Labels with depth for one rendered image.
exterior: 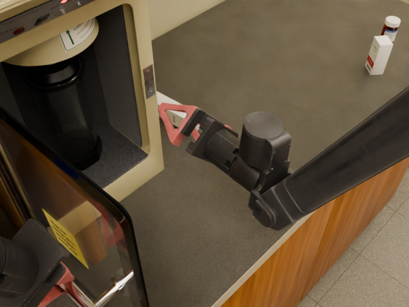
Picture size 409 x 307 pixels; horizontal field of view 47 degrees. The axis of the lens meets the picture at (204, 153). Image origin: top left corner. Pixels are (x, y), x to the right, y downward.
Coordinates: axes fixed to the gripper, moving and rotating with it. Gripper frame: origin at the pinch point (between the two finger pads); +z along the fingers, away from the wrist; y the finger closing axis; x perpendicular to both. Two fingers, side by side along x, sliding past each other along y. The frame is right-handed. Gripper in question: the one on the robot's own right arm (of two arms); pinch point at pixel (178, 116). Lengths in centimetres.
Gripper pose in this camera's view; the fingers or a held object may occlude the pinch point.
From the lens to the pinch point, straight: 80.1
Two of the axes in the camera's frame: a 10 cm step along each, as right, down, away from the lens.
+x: -5.6, 8.2, 1.1
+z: -7.0, -5.4, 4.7
